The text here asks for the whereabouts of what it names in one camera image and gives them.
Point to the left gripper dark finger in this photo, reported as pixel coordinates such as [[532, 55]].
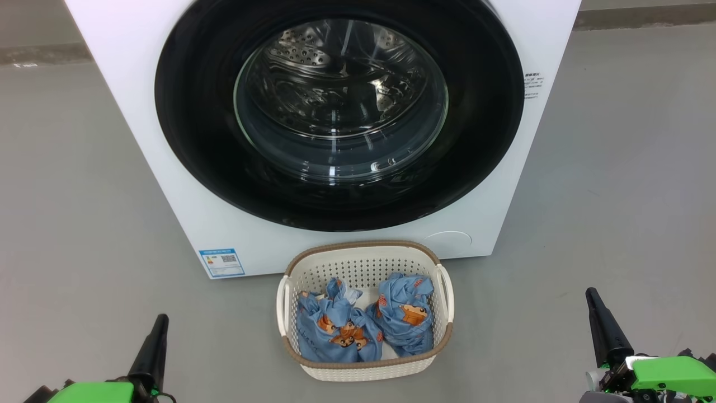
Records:
[[150, 352]]

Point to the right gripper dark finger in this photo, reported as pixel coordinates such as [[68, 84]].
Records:
[[607, 336]]

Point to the right gripper body green plate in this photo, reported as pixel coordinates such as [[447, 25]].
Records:
[[671, 375]]

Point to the left gripper body green plate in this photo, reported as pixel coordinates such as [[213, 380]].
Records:
[[89, 393]]

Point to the blue cartoon print garment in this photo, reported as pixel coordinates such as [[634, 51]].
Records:
[[405, 319], [330, 336]]

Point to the black round glass washer door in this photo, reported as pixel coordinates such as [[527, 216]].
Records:
[[196, 140]]

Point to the white front-load washing machine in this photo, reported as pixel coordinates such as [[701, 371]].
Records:
[[279, 252]]

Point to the blue energy label sticker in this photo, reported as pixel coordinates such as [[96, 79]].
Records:
[[221, 263]]

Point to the round white filter cover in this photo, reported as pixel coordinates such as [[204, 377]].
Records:
[[447, 244]]

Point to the cream laundry basket brown rim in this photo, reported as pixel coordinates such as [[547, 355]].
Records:
[[363, 266]]

